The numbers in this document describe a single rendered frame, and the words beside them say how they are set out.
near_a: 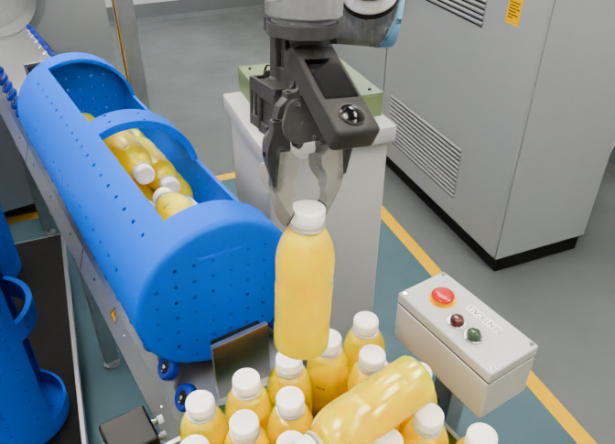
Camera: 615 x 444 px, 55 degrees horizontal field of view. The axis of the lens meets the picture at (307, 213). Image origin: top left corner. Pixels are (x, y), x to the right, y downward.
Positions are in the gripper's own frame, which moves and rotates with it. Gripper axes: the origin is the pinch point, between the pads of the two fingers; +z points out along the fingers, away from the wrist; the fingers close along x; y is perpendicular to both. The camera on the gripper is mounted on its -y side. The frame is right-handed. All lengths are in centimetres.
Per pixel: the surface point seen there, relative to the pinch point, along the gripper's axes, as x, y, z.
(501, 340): -31.5, -4.2, 26.2
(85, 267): 15, 75, 46
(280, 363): -1.3, 8.5, 28.5
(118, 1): -20, 167, 1
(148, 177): 2, 59, 19
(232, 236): -1.2, 24.8, 15.9
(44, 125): 17, 86, 14
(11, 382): 36, 95, 88
